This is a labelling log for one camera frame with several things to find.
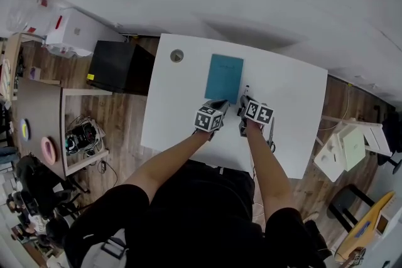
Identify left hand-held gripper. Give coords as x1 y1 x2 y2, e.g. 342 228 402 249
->
193 99 231 142

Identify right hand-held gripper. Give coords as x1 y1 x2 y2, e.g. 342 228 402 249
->
237 95 275 138

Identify blue notebook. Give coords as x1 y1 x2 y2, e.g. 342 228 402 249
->
204 53 245 105

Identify black-handled scissors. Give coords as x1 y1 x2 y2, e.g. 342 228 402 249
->
266 117 277 153

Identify person's left forearm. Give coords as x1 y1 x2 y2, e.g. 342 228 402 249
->
121 130 210 203

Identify person's right forearm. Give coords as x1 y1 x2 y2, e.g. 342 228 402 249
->
244 122 295 225

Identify white square table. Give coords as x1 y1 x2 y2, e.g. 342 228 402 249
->
140 33 329 180

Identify black office chair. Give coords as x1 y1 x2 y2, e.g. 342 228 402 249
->
376 105 402 175
15 153 92 220

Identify white box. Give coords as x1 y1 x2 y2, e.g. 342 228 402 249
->
313 131 345 183

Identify black cabinet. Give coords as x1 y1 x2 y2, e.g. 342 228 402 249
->
86 40 156 96

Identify person's black clothing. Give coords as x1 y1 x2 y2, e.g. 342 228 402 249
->
64 159 332 268

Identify pale green box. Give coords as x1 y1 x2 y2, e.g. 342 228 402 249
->
342 127 367 172

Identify white wooden chair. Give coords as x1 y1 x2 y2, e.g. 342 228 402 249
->
313 115 393 183

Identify black stool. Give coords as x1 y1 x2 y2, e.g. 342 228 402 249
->
326 184 376 233

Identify white water dispenser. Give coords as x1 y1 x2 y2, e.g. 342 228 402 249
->
45 7 126 57

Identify yellow round table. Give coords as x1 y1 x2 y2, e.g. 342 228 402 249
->
340 191 396 263

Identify pink plate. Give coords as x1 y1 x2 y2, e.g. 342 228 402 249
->
40 136 58 164

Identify brown table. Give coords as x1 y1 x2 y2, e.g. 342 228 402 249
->
14 77 114 181

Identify white device with screen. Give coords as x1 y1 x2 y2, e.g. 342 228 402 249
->
375 197 402 236

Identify grey bag with black buckle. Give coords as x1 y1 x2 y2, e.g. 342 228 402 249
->
80 228 129 268

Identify blue and yellow plate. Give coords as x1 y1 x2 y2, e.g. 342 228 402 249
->
19 117 31 140

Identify clear water jug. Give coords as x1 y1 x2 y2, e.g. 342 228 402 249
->
6 0 75 38

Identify light wooden table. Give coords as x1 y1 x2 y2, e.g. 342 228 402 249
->
1 33 43 101

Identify round table grommet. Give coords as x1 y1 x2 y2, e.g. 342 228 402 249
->
170 48 185 64

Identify box of tangled cables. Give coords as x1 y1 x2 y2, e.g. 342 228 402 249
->
65 115 110 156

